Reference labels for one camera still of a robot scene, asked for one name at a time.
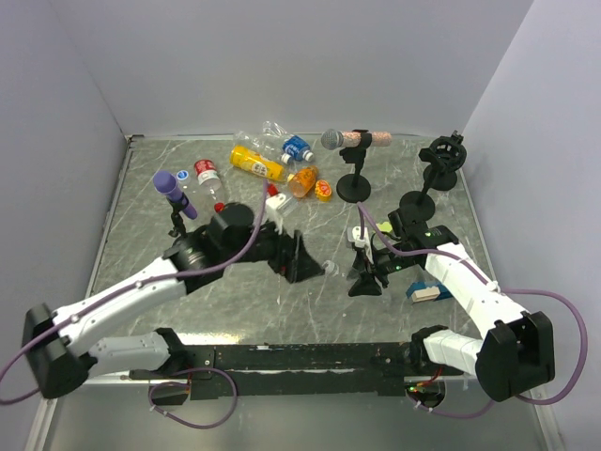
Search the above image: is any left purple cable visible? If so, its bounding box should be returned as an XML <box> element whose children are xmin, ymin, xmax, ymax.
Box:
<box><xmin>0</xmin><ymin>180</ymin><xmax>273</xmax><ymax>406</ymax></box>

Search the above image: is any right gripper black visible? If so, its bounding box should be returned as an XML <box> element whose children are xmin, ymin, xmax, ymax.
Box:
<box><xmin>347</xmin><ymin>242</ymin><xmax>417</xmax><ymax>297</ymax></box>

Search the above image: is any lime green toy brick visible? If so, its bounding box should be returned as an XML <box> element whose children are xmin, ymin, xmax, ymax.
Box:
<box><xmin>377</xmin><ymin>222</ymin><xmax>393</xmax><ymax>233</ymax></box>

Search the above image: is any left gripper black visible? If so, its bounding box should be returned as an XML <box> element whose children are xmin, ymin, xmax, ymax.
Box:
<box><xmin>223</xmin><ymin>211</ymin><xmax>324</xmax><ymax>284</ymax></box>

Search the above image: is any blue label clear bottle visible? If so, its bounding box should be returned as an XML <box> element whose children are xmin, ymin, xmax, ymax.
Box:
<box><xmin>262</xmin><ymin>121</ymin><xmax>315</xmax><ymax>164</ymax></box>

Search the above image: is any silver head microphone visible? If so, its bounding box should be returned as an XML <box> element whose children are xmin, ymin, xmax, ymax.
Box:
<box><xmin>320</xmin><ymin>129</ymin><xmax>392</xmax><ymax>150</ymax></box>

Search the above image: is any orange juice bottle lying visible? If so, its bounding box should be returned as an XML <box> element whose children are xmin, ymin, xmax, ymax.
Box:
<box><xmin>287</xmin><ymin>165</ymin><xmax>318</xmax><ymax>198</ymax></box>

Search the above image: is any black clamp stand front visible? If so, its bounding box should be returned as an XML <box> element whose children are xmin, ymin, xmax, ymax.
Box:
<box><xmin>398</xmin><ymin>140</ymin><xmax>464</xmax><ymax>222</ymax></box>

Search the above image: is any clear bottle green-print white cap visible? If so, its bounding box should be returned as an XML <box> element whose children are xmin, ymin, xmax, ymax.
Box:
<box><xmin>323</xmin><ymin>260</ymin><xmax>339</xmax><ymax>276</ymax></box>

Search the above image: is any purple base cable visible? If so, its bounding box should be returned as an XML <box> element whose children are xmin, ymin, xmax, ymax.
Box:
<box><xmin>147</xmin><ymin>366</ymin><xmax>236</xmax><ymax>428</ymax></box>

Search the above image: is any yellow lemon drink bottle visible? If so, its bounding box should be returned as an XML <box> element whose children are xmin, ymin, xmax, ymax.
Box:
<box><xmin>230</xmin><ymin>146</ymin><xmax>288</xmax><ymax>182</ymax></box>

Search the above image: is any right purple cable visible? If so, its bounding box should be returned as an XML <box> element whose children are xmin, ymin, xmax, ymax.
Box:
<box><xmin>356</xmin><ymin>201</ymin><xmax>589</xmax><ymax>419</ymax></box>

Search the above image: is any blue beige toy brick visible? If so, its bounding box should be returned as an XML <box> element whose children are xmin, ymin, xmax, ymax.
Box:
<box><xmin>406</xmin><ymin>281</ymin><xmax>453</xmax><ymax>303</ymax></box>

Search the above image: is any red label clear bottle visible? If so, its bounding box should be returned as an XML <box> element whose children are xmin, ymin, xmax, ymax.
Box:
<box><xmin>193</xmin><ymin>159</ymin><xmax>226</xmax><ymax>208</ymax></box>

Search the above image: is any yellow orange toy block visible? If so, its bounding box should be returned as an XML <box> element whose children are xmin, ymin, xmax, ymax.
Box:
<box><xmin>315</xmin><ymin>179</ymin><xmax>332</xmax><ymax>202</ymax></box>

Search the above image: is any black clamp stand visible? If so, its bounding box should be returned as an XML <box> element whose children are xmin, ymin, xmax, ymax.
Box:
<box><xmin>418</xmin><ymin>131</ymin><xmax>467</xmax><ymax>192</ymax></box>
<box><xmin>398</xmin><ymin>140</ymin><xmax>464</xmax><ymax>222</ymax></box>

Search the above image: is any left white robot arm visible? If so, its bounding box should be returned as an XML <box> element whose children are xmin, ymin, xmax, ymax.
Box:
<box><xmin>23</xmin><ymin>203</ymin><xmax>324</xmax><ymax>399</ymax></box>

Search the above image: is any black microphone stand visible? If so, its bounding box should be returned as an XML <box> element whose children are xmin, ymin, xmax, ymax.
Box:
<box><xmin>336</xmin><ymin>130</ymin><xmax>372</xmax><ymax>204</ymax></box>

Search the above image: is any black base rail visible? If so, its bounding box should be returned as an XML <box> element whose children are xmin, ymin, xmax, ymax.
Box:
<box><xmin>129</xmin><ymin>342</ymin><xmax>461</xmax><ymax>400</ymax></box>

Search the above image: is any purple microphone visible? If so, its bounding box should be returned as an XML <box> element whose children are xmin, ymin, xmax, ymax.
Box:
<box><xmin>152</xmin><ymin>170</ymin><xmax>198</xmax><ymax>220</ymax></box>

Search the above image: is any aluminium frame rail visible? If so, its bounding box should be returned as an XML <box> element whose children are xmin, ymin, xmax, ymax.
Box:
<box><xmin>44</xmin><ymin>365</ymin><xmax>142</xmax><ymax>387</ymax></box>

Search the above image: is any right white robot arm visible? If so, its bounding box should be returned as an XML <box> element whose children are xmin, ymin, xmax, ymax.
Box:
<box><xmin>348</xmin><ymin>205</ymin><xmax>555</xmax><ymax>402</ymax></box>

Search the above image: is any black clamp stand rear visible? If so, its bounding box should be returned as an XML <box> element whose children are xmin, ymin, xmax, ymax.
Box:
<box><xmin>418</xmin><ymin>131</ymin><xmax>467</xmax><ymax>192</ymax></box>

